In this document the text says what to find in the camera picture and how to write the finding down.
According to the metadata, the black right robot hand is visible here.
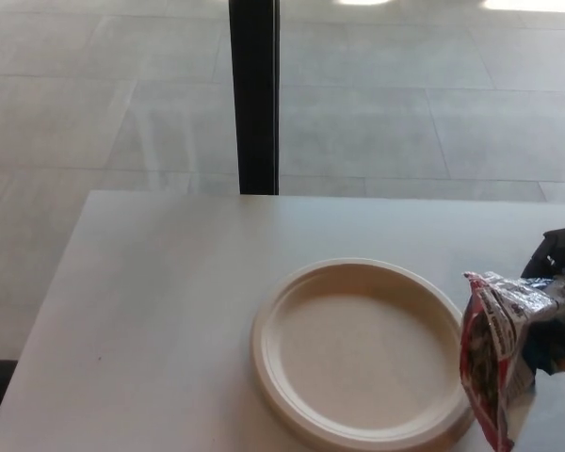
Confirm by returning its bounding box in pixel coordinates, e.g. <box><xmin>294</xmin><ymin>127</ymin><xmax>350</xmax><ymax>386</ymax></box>
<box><xmin>519</xmin><ymin>225</ymin><xmax>565</xmax><ymax>379</ymax></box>

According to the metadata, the black vertical window post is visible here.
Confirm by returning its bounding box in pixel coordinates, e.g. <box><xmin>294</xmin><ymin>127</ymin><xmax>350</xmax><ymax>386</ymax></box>
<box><xmin>228</xmin><ymin>0</ymin><xmax>282</xmax><ymax>196</ymax></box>

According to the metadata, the red white sunflower seed bag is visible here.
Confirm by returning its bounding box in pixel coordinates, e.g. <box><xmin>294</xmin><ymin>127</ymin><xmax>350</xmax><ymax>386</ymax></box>
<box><xmin>458</xmin><ymin>269</ymin><xmax>565</xmax><ymax>452</ymax></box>

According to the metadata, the beige round paper plate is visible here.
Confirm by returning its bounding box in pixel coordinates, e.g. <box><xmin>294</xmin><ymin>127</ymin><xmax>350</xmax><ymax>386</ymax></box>
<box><xmin>250</xmin><ymin>256</ymin><xmax>476</xmax><ymax>450</ymax></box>

